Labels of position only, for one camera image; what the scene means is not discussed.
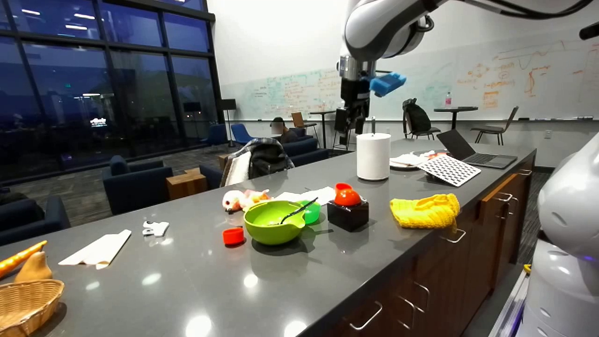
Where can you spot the yellow knitted cloth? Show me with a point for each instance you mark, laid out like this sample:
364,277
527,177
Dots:
426,213

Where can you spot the black cube box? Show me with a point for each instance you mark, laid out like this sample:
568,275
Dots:
347,218

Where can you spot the round dark table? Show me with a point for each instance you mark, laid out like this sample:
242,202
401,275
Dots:
456,110

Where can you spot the white keyboard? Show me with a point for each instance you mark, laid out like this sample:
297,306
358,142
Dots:
450,170

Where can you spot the pink bottle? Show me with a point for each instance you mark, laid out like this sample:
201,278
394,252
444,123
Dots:
448,101

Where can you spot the dark open laptop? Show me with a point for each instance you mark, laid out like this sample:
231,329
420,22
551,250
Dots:
476,155

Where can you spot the white plate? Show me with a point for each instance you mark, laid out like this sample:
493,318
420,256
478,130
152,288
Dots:
403,164

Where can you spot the long yellow toy food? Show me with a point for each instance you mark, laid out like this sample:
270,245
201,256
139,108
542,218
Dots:
20,262

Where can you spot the white napkin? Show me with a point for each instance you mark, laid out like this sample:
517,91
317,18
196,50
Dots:
312,196

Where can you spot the large dark window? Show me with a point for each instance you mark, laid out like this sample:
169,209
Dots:
94,82

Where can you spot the wooden chair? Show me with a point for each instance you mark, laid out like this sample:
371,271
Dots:
298,121

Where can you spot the dark blue sofa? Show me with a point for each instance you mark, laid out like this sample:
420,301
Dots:
308,151

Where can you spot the dark lounge sofa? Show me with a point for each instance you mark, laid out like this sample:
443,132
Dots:
29,220

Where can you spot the red and white object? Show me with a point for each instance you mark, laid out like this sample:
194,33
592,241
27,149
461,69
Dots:
347,198

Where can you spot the white orange plush toy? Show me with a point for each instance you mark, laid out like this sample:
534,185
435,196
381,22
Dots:
240,200

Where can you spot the black spoon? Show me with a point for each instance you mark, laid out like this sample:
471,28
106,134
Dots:
300,211

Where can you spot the dark blue armchair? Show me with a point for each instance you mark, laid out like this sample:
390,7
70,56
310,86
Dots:
134,187

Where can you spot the wooden counter cabinet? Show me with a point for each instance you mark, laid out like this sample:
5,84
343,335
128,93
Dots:
450,275

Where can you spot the small green cup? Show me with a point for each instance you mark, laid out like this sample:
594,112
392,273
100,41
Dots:
313,217

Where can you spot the wicker basket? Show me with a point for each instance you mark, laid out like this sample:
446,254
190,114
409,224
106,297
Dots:
25,306

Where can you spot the small red cup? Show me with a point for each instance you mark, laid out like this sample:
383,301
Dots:
233,237

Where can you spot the dark side chair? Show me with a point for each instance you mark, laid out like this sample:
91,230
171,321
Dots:
497,130

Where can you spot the black monitor on stand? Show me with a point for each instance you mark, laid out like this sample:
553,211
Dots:
229,106

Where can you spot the blue chair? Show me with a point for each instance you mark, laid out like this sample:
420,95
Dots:
240,134

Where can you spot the crumpled white paper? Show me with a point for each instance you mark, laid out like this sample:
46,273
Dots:
154,230

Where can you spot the black backpack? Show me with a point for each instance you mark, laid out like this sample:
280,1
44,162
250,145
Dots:
416,119

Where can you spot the grey jacket on chair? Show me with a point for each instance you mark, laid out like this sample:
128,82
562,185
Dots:
269,160

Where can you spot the tan pear shaped object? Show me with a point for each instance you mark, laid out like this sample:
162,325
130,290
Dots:
35,271

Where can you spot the white paper towel roll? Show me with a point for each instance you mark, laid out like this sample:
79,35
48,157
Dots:
373,157

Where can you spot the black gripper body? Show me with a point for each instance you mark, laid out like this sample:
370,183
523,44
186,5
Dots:
355,91

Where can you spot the folded white paper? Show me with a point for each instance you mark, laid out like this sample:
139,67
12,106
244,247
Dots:
96,250

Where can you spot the seated person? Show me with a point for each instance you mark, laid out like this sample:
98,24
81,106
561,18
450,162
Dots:
282,130

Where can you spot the lime green bowl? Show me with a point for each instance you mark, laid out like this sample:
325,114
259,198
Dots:
270,226

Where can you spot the tall bar table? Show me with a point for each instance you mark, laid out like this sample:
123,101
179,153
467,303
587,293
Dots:
323,114

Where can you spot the wall whiteboard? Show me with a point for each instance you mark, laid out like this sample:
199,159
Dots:
293,95

